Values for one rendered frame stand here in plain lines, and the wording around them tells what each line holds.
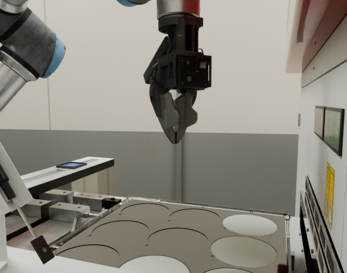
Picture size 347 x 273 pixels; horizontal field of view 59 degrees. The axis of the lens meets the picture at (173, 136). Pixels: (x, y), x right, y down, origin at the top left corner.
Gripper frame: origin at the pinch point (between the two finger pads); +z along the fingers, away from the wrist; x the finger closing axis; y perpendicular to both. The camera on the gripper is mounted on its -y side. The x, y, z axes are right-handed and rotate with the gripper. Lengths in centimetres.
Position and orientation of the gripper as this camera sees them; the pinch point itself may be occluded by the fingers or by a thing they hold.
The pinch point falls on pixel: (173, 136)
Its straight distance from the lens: 56.6
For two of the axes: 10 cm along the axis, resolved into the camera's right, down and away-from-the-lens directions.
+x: 8.9, -0.4, 4.6
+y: 4.6, 0.6, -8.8
